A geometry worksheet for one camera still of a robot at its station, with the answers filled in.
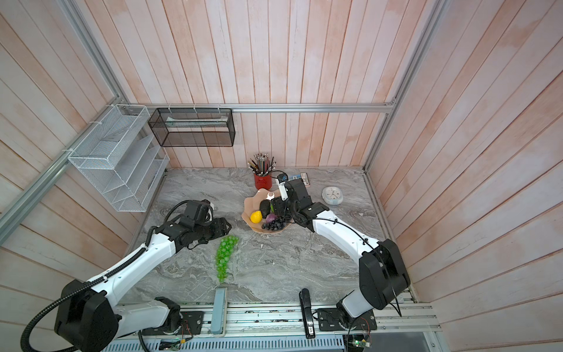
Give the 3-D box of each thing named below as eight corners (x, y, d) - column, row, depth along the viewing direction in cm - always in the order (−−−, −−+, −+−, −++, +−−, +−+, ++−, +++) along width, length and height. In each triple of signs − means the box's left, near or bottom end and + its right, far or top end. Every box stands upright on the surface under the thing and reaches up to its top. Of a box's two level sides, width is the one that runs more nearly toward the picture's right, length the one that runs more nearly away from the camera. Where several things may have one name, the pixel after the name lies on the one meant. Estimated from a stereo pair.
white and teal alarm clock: (323, 204, 107) (324, 201, 105) (320, 190, 113) (321, 186, 111) (343, 204, 107) (344, 201, 105) (339, 190, 113) (341, 186, 111)
